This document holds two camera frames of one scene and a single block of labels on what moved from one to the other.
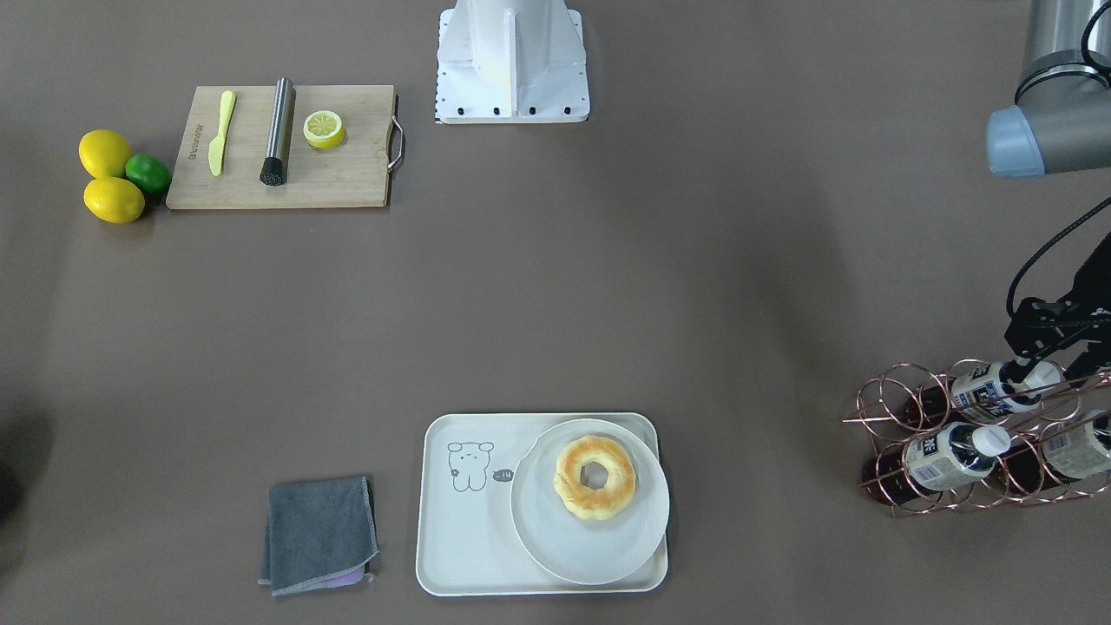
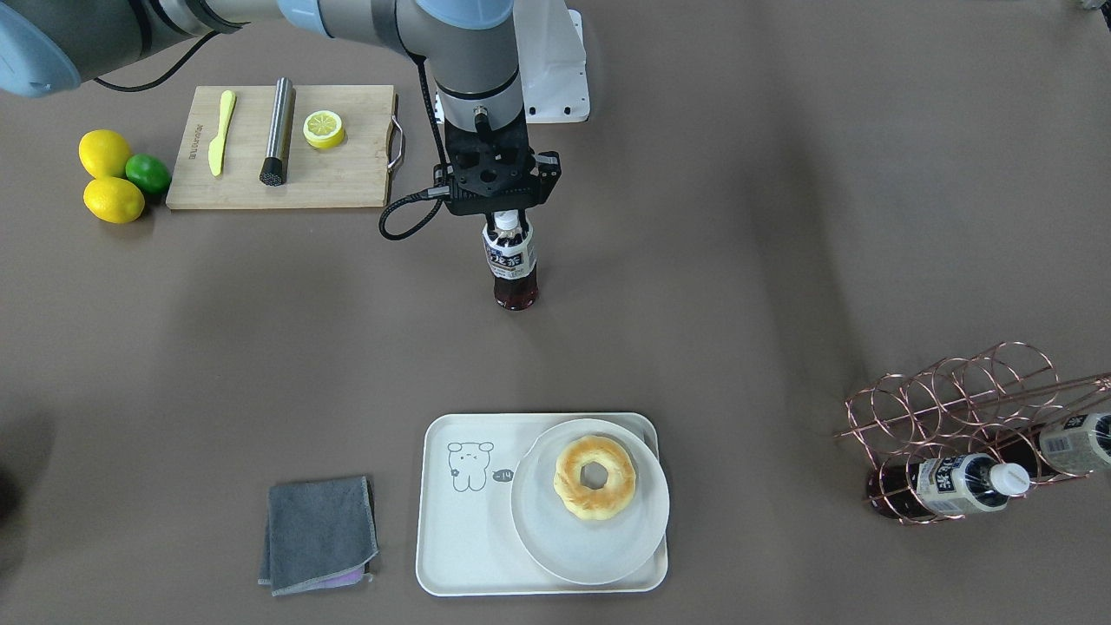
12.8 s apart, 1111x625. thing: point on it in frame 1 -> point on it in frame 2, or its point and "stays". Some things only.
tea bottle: [982, 391] -> [511, 259]
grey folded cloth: [318, 536] stays
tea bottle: [934, 458] -> [946, 486]
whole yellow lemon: [104, 154] stays
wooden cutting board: [355, 173] stays
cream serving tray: [467, 542] stays
